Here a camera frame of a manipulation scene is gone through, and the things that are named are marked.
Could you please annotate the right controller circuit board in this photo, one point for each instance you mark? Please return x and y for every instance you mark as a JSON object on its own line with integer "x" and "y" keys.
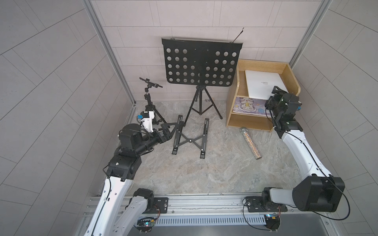
{"x": 272, "y": 221}

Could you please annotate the left controller circuit board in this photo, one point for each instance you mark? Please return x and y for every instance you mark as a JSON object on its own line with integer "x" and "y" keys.
{"x": 145, "y": 225}

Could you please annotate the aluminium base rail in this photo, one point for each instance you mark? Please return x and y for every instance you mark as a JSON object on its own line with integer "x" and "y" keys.
{"x": 225, "y": 210}

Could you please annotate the wooden shelf unit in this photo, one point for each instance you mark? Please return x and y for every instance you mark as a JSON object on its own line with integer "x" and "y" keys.
{"x": 239, "y": 89}

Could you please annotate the silver laptop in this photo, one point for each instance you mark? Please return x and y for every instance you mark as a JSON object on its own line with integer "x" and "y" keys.
{"x": 260, "y": 84}

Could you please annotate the small black phone tripod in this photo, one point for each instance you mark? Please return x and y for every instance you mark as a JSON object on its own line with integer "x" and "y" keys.
{"x": 150, "y": 106}

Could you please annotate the controller circuit board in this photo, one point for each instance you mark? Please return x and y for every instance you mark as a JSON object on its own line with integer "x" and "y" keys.
{"x": 272, "y": 221}
{"x": 145, "y": 225}

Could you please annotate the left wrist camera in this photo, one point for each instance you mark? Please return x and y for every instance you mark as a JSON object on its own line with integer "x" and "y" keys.
{"x": 146, "y": 120}

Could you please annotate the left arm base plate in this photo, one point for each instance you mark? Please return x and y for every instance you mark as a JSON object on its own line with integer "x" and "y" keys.
{"x": 160, "y": 205}

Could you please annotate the purple cartoon spiral notebook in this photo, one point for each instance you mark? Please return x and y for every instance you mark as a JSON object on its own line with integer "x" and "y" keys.
{"x": 249, "y": 106}

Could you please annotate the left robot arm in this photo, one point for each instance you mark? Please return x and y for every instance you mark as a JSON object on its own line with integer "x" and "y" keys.
{"x": 121, "y": 170}

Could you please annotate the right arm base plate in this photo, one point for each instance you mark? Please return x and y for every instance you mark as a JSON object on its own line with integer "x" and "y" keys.
{"x": 260, "y": 204}

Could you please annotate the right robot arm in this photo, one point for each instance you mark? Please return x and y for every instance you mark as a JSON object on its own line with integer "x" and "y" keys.
{"x": 319, "y": 190}

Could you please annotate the black perforated music stand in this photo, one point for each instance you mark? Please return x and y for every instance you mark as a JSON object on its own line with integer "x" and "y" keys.
{"x": 200, "y": 63}

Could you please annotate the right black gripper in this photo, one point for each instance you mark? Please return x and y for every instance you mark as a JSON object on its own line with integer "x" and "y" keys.
{"x": 275, "y": 96}

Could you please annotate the black folding laptop stand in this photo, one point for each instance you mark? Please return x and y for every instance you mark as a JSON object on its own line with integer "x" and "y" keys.
{"x": 181, "y": 139}

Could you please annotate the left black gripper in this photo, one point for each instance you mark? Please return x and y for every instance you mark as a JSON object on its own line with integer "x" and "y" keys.
{"x": 162, "y": 132}

